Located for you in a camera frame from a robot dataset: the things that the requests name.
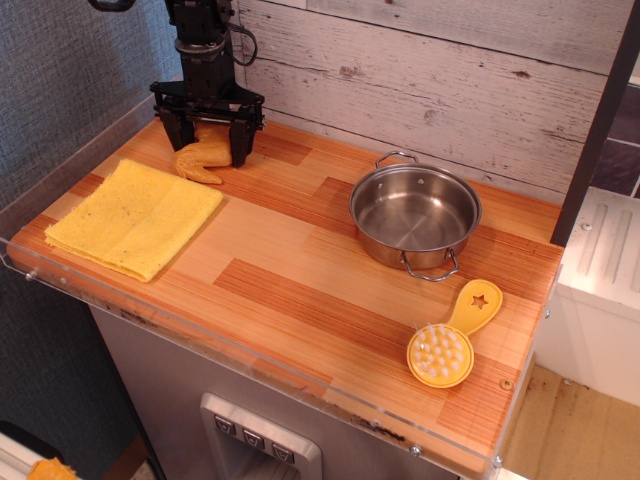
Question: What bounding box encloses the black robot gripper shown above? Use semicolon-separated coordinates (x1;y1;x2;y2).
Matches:
150;42;264;167

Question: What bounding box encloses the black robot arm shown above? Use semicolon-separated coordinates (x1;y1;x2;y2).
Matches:
150;1;264;167

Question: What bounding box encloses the stainless steel pot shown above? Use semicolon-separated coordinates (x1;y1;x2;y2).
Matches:
349;151;482;282

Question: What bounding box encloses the yellow folded cloth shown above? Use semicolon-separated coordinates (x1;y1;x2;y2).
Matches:
45;159;223;283

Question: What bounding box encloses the clear acrylic table guard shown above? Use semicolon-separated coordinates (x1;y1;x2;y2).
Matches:
3;113;561;478

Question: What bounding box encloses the grey toy fridge cabinet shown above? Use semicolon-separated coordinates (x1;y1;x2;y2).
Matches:
91;307;455;479

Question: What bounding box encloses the silver dispenser button panel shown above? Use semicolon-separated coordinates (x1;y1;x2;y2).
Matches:
200;393;323;479

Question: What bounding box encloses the yellow scrub brush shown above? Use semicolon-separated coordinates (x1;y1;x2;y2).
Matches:
406;279;503;389

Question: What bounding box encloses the orange object bottom left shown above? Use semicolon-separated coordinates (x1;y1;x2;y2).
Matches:
26;458;78;480

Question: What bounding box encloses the white cabinet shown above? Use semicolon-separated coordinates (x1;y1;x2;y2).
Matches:
535;188;639;404

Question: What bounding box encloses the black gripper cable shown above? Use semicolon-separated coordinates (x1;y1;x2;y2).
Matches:
227;22;260;68

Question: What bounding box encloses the dark vertical post right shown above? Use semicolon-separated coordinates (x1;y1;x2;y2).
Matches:
550;0;639;247

